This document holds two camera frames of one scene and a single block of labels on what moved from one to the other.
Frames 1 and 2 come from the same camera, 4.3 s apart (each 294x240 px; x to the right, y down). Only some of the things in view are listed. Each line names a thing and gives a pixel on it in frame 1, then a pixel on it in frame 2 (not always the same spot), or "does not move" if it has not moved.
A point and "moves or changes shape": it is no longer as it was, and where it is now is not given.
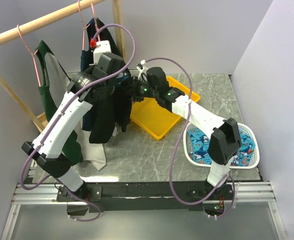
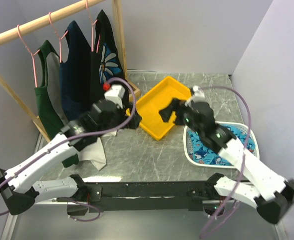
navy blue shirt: (93, 25) → (75, 73)
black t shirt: (117, 107) moves or changes shape
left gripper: (116, 83) → (134, 121)
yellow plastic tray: (154, 120) does not move
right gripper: (136, 82) → (176, 105)
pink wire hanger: (92, 6) → (92, 32)
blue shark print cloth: (199, 146) does not move
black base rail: (147, 196) does not move
